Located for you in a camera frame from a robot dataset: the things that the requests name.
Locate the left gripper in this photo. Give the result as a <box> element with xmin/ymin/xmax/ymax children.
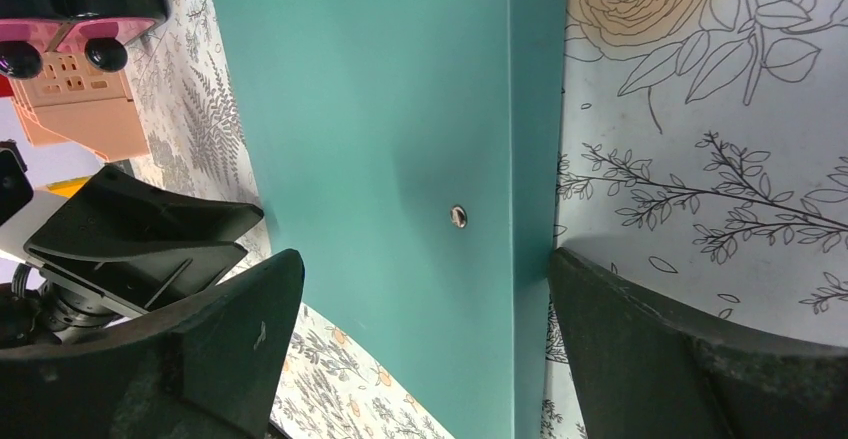
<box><xmin>1</xmin><ymin>166</ymin><xmax>264</xmax><ymax>350</ymax></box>

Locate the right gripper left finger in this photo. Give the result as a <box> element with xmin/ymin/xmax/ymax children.
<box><xmin>1</xmin><ymin>249</ymin><xmax>305</xmax><ymax>438</ymax></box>

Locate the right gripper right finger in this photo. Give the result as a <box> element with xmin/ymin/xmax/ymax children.
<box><xmin>548</xmin><ymin>248</ymin><xmax>847</xmax><ymax>438</ymax></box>

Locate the pink drawer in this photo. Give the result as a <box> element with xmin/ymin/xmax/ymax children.
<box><xmin>1</xmin><ymin>19</ymin><xmax>59</xmax><ymax>80</ymax></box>
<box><xmin>56</xmin><ymin>17</ymin><xmax>158</xmax><ymax>73</ymax></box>

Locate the pink bottom drawer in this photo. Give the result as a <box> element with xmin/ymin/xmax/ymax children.
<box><xmin>1</xmin><ymin>19</ymin><xmax>59</xmax><ymax>80</ymax></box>

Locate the teal folder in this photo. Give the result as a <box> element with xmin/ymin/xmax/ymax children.
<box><xmin>213</xmin><ymin>0</ymin><xmax>565</xmax><ymax>438</ymax></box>

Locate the yellow plastic block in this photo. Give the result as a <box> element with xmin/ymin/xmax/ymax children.
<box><xmin>44</xmin><ymin>176</ymin><xmax>91</xmax><ymax>198</ymax></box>

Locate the peach plastic file organizer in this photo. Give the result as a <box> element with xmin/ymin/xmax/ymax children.
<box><xmin>10</xmin><ymin>53</ymin><xmax>149</xmax><ymax>162</ymax></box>

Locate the floral table mat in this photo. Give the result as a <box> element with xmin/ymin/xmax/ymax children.
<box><xmin>129</xmin><ymin>0</ymin><xmax>847</xmax><ymax>438</ymax></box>

